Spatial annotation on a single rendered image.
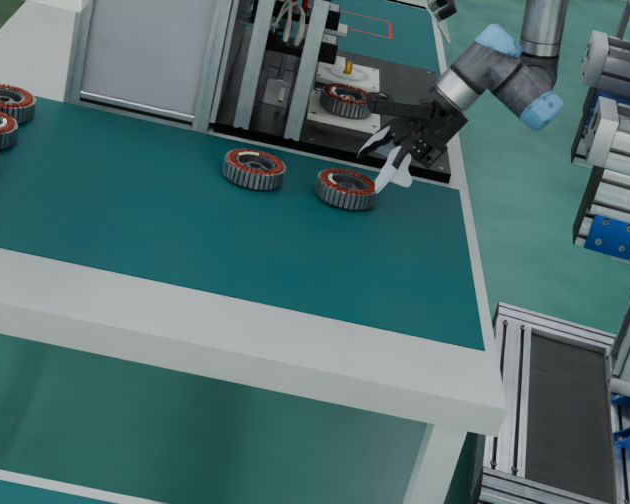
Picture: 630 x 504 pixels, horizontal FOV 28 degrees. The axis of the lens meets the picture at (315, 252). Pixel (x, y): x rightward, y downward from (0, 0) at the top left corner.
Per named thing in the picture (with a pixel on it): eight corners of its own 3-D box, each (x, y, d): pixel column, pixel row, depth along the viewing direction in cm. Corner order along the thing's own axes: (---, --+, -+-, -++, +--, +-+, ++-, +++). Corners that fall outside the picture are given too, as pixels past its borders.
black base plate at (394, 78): (433, 80, 303) (436, 71, 302) (448, 184, 245) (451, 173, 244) (243, 36, 300) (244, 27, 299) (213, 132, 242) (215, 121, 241)
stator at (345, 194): (366, 188, 234) (371, 170, 232) (379, 215, 224) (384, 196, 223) (308, 180, 231) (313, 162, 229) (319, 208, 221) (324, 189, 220)
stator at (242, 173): (292, 192, 225) (297, 173, 223) (236, 192, 219) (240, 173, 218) (266, 164, 233) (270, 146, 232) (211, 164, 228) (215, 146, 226)
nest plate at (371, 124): (378, 110, 268) (379, 104, 267) (378, 135, 255) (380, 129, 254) (309, 94, 267) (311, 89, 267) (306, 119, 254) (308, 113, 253)
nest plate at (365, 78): (377, 74, 290) (379, 69, 289) (378, 95, 276) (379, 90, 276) (314, 60, 289) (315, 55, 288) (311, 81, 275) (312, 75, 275)
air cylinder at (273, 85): (288, 96, 263) (294, 71, 261) (286, 108, 257) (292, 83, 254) (265, 90, 263) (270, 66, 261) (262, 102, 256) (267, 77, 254)
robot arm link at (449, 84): (456, 76, 216) (443, 59, 223) (438, 95, 217) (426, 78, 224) (485, 101, 219) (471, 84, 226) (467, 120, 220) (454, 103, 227)
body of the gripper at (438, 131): (426, 173, 224) (473, 123, 221) (392, 145, 220) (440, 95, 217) (415, 155, 230) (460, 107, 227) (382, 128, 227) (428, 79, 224)
